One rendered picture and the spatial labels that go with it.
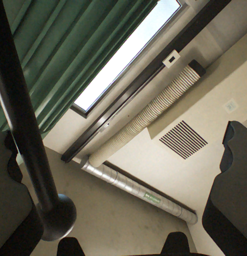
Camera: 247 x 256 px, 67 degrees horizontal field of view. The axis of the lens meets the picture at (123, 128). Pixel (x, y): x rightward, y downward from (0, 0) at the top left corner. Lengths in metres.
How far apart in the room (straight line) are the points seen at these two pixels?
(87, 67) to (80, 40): 0.04
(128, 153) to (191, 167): 0.89
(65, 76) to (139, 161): 2.17
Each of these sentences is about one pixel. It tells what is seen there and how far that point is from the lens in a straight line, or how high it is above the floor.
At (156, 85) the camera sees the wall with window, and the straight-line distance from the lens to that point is 1.79.
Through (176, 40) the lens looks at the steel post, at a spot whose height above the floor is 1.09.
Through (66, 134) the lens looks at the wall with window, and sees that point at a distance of 2.04.
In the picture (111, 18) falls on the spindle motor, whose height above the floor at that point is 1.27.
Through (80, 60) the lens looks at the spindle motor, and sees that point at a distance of 0.18.
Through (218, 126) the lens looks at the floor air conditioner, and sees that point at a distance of 1.90.
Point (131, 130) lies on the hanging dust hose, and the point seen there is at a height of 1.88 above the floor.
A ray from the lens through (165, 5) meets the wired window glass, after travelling 1.73.
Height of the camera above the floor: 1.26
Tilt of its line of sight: 22 degrees up
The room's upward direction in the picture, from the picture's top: 133 degrees counter-clockwise
